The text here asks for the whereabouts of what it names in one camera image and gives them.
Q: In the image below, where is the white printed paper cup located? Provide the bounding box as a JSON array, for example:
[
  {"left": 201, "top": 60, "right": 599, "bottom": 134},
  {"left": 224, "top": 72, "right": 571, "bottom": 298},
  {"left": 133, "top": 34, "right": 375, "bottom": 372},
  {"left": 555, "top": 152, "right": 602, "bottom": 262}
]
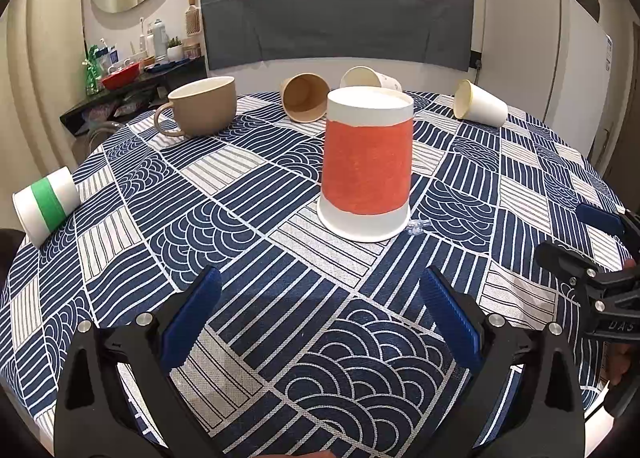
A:
[{"left": 340, "top": 66, "right": 402, "bottom": 94}]

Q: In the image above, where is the red banded white paper cup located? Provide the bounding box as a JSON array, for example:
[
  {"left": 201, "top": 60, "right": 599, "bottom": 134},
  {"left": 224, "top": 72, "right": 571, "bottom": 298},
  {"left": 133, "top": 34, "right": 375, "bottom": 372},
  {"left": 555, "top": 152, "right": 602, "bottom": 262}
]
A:
[{"left": 317, "top": 86, "right": 415, "bottom": 243}]

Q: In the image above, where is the brown paper cup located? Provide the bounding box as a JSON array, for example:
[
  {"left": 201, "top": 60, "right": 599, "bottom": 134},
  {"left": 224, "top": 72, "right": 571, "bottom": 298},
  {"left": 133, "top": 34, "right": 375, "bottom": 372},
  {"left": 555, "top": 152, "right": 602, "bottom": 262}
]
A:
[{"left": 280, "top": 73, "right": 331, "bottom": 124}]

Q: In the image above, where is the plain white paper cup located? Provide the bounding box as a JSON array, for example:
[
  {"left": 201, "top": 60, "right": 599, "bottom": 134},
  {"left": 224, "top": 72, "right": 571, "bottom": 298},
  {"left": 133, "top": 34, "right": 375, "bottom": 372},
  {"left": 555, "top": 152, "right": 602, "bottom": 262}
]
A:
[{"left": 453, "top": 79, "right": 509, "bottom": 128}]

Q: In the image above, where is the green banded white paper cup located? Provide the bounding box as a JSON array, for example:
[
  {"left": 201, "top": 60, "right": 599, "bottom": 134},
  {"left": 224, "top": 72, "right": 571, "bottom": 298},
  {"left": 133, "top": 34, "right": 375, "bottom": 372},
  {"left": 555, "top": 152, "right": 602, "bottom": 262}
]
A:
[{"left": 12, "top": 167, "right": 81, "bottom": 247}]

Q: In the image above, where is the grey cloth cover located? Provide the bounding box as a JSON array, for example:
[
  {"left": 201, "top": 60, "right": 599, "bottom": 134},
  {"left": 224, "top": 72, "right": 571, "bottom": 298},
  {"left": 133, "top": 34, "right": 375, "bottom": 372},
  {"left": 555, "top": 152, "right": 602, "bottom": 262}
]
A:
[{"left": 198, "top": 0, "right": 475, "bottom": 78}]

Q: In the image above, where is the grey white spray bottle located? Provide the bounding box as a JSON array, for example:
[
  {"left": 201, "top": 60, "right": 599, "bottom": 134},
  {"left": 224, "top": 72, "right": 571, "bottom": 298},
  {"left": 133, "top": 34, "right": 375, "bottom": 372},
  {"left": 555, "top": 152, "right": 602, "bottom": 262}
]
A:
[{"left": 152, "top": 18, "right": 167, "bottom": 59}]

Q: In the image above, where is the person's right hand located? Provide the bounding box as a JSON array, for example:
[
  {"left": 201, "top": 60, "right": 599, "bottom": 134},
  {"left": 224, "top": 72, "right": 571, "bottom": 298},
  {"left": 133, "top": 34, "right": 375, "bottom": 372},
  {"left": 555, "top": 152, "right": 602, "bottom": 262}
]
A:
[{"left": 606, "top": 342, "right": 638, "bottom": 387}]

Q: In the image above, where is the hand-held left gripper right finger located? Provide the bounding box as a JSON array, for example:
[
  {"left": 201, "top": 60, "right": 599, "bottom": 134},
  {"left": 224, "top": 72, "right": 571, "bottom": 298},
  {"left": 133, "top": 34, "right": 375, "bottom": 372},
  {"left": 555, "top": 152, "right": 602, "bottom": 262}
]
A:
[{"left": 420, "top": 265, "right": 587, "bottom": 458}]

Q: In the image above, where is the blue white patterned tablecloth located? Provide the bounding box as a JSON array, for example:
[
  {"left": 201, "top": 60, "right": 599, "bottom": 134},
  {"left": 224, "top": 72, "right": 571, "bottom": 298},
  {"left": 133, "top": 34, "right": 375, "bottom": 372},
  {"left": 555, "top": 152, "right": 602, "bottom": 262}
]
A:
[{"left": 0, "top": 88, "right": 632, "bottom": 458}]

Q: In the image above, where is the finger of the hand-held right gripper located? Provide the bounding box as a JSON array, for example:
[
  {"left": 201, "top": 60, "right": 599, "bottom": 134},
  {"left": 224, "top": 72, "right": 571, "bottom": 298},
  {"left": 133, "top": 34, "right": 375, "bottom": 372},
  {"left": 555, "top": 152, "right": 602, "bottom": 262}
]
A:
[
  {"left": 534, "top": 241, "right": 640, "bottom": 340},
  {"left": 575, "top": 202, "right": 640, "bottom": 245}
]

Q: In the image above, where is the beige ceramic mug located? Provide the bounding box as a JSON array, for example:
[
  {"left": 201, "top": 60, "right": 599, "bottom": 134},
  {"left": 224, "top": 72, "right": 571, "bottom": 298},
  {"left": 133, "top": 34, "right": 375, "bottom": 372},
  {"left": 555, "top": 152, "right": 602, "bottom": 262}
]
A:
[{"left": 153, "top": 76, "right": 237, "bottom": 139}]

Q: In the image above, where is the black side shelf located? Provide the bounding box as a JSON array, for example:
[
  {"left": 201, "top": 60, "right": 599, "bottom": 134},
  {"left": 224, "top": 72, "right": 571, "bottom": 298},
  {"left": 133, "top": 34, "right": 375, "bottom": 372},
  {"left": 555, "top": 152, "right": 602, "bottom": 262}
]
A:
[{"left": 60, "top": 56, "right": 208, "bottom": 137}]

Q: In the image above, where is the wooden hairbrush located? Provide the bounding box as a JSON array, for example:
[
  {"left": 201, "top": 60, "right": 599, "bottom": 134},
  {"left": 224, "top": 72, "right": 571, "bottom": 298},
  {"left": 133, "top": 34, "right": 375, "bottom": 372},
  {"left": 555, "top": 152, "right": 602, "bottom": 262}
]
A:
[{"left": 185, "top": 0, "right": 203, "bottom": 38}]

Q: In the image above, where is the metal chair back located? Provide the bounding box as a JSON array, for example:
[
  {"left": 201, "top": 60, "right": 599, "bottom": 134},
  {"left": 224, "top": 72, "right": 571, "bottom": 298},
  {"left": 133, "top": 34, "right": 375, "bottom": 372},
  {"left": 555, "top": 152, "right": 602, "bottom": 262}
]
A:
[{"left": 85, "top": 118, "right": 126, "bottom": 159}]

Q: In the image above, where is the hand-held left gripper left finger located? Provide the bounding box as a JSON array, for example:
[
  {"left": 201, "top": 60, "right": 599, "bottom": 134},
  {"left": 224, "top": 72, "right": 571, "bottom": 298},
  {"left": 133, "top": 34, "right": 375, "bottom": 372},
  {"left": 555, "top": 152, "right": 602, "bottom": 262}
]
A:
[{"left": 54, "top": 265, "right": 223, "bottom": 458}]

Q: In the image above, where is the white refrigerator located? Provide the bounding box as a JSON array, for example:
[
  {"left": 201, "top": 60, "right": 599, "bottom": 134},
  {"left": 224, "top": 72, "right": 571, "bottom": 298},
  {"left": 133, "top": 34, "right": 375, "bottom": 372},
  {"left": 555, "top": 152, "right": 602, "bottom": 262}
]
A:
[{"left": 472, "top": 0, "right": 614, "bottom": 159}]

